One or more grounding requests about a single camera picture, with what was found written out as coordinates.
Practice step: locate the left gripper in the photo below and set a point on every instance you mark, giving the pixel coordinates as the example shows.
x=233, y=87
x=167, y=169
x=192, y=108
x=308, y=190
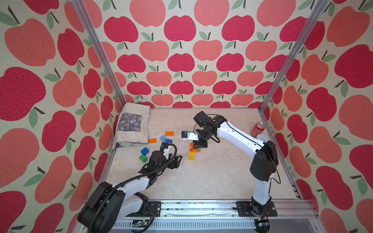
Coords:
x=171, y=164

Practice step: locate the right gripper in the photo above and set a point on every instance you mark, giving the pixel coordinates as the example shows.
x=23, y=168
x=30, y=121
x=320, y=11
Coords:
x=197, y=144

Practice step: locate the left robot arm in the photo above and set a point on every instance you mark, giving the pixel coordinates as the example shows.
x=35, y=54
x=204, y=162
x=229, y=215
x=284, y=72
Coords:
x=111, y=202

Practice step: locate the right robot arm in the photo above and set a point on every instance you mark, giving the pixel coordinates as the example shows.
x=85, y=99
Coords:
x=264, y=154

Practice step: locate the orange lego brick far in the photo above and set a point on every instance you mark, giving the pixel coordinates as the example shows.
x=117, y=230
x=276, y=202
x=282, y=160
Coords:
x=169, y=133

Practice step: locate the dark blue lego brick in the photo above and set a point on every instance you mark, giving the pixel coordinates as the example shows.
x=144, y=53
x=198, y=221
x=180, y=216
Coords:
x=145, y=151

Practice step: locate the red soda can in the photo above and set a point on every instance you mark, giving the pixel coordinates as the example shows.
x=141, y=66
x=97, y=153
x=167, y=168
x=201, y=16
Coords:
x=258, y=129

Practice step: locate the folded beige towel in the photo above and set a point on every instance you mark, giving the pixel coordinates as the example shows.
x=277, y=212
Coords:
x=132, y=126

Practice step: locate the yellow tin can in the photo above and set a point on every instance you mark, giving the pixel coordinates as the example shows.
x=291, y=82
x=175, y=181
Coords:
x=262, y=137

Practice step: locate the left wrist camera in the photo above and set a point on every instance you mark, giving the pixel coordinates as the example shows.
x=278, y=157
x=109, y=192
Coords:
x=165, y=148

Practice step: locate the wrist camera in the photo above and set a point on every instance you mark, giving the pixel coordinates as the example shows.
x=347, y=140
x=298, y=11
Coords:
x=165, y=148
x=187, y=135

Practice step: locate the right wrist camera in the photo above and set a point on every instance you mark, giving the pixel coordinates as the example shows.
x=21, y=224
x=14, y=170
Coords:
x=187, y=135

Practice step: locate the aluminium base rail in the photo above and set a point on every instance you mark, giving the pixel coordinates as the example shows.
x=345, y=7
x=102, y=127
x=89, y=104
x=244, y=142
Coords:
x=223, y=216

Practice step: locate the right frame post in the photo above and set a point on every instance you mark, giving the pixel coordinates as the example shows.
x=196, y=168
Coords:
x=316, y=12

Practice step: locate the frame post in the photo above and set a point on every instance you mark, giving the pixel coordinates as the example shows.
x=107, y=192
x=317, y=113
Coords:
x=99, y=49
x=316, y=12

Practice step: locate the left frame post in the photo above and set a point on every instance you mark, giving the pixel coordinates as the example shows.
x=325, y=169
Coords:
x=99, y=49

